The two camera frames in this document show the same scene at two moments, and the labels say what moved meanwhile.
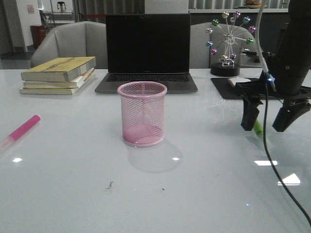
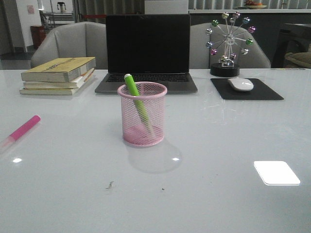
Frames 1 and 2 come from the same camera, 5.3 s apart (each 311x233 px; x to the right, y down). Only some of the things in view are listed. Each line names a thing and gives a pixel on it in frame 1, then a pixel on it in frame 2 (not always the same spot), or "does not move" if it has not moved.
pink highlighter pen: x=14 y=135 does not move
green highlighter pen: x=257 y=128 to x=138 y=100
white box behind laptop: x=166 y=7 does not move
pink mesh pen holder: x=142 y=105 does not move
